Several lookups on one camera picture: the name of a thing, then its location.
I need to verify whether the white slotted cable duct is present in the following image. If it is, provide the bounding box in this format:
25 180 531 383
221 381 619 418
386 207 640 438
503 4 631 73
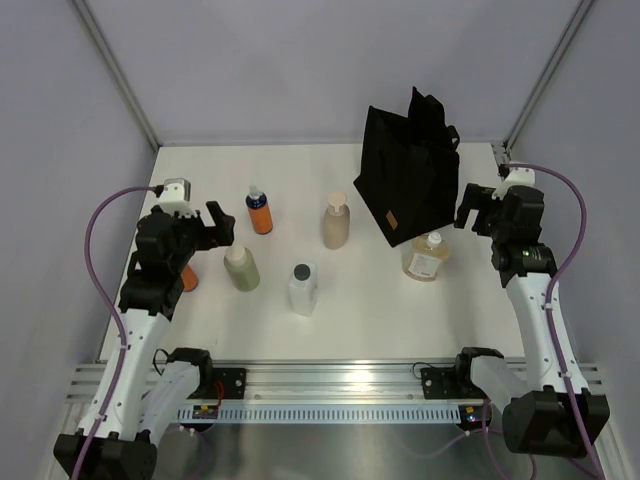
177 404 461 425

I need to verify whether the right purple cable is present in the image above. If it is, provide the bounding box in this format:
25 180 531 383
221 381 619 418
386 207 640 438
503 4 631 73
499 162 606 480

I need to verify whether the beige pump bottle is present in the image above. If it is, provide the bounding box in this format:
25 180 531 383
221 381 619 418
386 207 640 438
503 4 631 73
322 191 350 250

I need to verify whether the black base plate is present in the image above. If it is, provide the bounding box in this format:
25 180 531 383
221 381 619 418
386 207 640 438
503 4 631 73
195 367 247 400
420 367 487 400

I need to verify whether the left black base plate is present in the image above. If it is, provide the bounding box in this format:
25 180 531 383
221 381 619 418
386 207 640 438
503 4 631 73
195 367 247 400

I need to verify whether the orange bottle blue pump top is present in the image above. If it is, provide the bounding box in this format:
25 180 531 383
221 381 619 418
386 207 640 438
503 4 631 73
245 185 273 235

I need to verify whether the black canvas bag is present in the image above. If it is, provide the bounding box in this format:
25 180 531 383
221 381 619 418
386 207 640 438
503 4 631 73
354 88 460 247

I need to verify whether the green frosted bottle beige cap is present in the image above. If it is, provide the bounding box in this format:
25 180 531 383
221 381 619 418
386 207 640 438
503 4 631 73
223 244 260 292

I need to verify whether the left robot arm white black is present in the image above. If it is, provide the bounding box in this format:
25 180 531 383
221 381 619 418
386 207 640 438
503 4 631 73
54 201 235 479

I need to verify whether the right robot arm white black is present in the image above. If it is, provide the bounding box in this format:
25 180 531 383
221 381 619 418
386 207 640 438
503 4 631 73
452 184 610 459

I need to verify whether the right aluminium corner post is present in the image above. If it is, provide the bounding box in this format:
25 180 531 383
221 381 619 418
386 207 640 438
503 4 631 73
502 0 597 156

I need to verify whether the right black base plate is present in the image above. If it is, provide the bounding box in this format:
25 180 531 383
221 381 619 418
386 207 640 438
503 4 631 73
420 367 487 400

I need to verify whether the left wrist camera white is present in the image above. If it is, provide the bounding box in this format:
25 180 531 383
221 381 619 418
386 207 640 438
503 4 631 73
157 178 196 218

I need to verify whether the aluminium corner post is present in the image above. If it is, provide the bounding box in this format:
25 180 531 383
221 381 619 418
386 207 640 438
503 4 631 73
69 0 162 152
502 0 597 156

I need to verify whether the white bottle grey cap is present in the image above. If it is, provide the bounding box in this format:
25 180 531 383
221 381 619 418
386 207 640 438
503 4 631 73
288 262 318 317

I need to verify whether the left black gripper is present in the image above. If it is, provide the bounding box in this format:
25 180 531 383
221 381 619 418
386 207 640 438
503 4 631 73
168 202 233 273

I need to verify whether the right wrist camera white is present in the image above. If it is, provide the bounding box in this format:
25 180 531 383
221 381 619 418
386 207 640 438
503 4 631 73
491 167 535 200

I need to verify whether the aluminium mounting rail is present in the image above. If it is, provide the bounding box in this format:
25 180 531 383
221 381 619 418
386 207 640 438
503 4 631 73
65 360 605 404

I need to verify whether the clear yellow soap bottle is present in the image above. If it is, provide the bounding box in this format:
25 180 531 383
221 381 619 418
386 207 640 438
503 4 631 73
403 231 450 282

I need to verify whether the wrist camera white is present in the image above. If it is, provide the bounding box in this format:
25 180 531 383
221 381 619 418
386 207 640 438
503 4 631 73
157 178 196 218
491 167 535 200

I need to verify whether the left aluminium corner post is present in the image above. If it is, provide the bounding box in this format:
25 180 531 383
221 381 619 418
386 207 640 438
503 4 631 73
69 0 162 152

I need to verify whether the orange spray bottle blue top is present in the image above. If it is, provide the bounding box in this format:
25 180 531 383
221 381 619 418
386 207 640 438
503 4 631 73
181 265 198 292

